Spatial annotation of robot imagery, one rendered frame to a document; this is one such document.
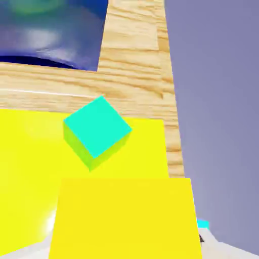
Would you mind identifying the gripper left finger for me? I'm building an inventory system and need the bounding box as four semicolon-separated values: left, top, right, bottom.
0;235;54;259

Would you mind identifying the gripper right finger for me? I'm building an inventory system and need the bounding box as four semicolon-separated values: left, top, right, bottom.
198;227;259;259

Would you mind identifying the small yellow cube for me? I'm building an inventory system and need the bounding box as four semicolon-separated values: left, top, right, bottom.
48;177;203;259

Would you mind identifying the small turquoise cube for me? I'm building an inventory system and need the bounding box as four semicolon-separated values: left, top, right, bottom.
62;95;133;172

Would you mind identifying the large yellow box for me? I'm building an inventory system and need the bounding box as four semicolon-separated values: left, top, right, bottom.
0;108;170;257

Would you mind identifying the large blue box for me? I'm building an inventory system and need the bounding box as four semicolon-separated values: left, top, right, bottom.
0;0;109;72

